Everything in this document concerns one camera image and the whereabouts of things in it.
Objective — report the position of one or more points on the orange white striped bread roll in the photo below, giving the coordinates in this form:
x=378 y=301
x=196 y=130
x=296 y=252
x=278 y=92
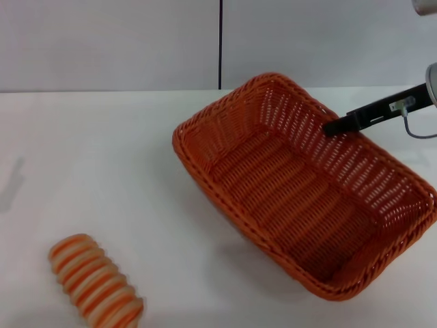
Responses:
x=95 y=283

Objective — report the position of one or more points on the orange woven plastic basket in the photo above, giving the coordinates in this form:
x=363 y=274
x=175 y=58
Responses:
x=283 y=194

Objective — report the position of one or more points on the right gripper silver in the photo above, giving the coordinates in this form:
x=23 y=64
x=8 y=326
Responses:
x=432 y=85

